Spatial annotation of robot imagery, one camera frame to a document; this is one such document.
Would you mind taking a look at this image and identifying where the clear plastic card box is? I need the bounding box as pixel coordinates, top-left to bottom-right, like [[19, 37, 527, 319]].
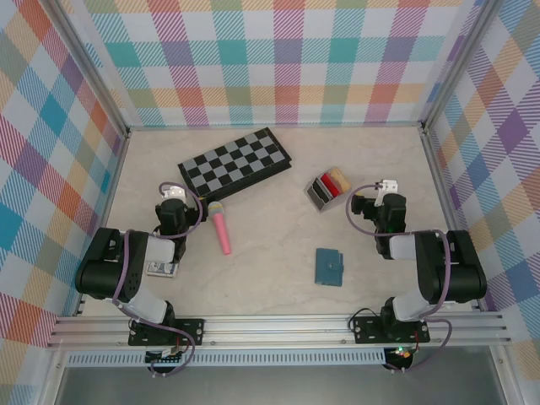
[[303, 166, 352, 214]]

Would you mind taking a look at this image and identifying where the teal card holder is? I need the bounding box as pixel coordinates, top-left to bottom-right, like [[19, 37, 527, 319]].
[[313, 247, 345, 288]]

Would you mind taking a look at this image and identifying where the gold card stack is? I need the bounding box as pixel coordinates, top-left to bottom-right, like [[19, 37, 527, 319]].
[[328, 167, 352, 192]]

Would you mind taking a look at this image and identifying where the red card stack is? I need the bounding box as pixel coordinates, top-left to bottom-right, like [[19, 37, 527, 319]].
[[319, 170, 342, 198]]

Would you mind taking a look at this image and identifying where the grey card stack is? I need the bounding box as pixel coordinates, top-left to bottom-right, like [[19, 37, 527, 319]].
[[306, 181, 328, 208]]

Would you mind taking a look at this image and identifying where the pink toy microphone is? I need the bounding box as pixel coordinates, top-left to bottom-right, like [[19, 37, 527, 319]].
[[206, 201, 233, 257]]

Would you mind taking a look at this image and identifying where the blue printed paper pack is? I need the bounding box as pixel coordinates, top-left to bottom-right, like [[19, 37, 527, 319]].
[[146, 260, 177, 278]]

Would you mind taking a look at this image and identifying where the black grey folding chessboard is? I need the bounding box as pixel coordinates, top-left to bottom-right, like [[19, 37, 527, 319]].
[[176, 127, 294, 199]]

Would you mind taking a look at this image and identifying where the grey metal panel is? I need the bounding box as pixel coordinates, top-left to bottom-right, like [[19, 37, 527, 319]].
[[40, 364, 518, 405]]

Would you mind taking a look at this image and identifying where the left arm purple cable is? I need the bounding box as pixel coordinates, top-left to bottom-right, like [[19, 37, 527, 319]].
[[111, 181, 208, 377]]

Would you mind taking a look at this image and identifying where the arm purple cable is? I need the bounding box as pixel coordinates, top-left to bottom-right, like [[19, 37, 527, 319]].
[[345, 183, 455, 375], [111, 181, 208, 377]]

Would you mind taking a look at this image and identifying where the aluminium frame side rail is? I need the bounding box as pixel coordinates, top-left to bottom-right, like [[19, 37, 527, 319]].
[[421, 126, 482, 313], [75, 130, 132, 317]]

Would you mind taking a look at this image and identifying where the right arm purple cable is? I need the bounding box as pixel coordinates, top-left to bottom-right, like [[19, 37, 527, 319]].
[[345, 183, 455, 375]]

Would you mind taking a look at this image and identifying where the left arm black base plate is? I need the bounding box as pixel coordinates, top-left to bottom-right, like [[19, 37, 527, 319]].
[[127, 318, 207, 347]]

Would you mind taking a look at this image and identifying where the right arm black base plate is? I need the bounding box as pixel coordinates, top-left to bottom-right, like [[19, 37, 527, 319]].
[[352, 315, 431, 345]]

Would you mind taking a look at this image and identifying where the aluminium frame cross rail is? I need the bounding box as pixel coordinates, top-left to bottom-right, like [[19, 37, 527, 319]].
[[126, 121, 425, 132]]

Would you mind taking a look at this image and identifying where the aluminium mounting rail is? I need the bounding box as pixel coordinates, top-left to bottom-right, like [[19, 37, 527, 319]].
[[46, 314, 512, 349]]

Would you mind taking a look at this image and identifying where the grey slotted cable duct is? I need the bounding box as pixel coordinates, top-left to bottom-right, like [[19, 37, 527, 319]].
[[66, 352, 388, 368]]

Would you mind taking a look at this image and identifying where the aluminium frame post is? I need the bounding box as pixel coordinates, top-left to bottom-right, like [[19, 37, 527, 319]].
[[421, 0, 503, 132], [48, 0, 130, 136]]

